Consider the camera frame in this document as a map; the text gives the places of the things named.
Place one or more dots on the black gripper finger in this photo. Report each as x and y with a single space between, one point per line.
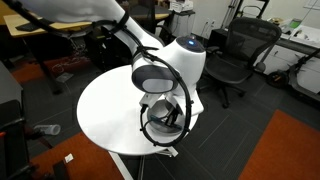
173 117
143 109

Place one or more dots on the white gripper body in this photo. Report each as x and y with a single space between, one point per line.
164 102

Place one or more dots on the teal marker pen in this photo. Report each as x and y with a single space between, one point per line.
164 123

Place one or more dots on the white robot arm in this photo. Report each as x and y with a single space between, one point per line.
170 70

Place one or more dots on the grey bowl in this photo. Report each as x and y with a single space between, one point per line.
180 121

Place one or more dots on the round white table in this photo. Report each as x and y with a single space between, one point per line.
108 113

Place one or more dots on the white paper scrap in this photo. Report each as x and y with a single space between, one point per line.
68 158

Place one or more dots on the black mesh office chair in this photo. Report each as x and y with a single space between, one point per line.
233 63

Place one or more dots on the clear plastic cup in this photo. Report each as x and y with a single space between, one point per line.
49 129

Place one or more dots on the white printer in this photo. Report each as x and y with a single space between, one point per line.
181 5

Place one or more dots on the black electric scooter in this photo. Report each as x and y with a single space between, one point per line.
280 78

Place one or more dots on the white cabinet counter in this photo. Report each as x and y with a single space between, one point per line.
288 49

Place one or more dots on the black furniture at left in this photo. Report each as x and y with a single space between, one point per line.
14 156

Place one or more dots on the wooden desk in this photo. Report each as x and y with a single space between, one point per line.
43 45

